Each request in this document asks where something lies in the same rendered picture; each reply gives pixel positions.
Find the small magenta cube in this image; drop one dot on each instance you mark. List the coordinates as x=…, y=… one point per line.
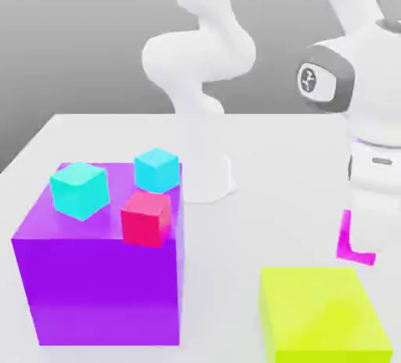
x=344, y=243

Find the large purple box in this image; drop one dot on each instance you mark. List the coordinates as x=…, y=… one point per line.
x=94, y=291

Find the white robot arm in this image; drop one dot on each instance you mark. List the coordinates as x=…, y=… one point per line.
x=200, y=52

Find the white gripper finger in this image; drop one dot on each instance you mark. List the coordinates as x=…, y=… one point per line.
x=366, y=225

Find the large yellow box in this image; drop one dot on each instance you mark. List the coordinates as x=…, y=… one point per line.
x=319, y=316

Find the small red cube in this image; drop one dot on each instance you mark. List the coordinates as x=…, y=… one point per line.
x=144, y=222

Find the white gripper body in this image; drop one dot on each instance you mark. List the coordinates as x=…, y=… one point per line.
x=380, y=178

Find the small teal cube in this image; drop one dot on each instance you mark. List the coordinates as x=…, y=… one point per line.
x=78, y=192

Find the small cyan cube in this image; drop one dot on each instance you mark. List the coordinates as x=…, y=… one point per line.
x=156, y=170

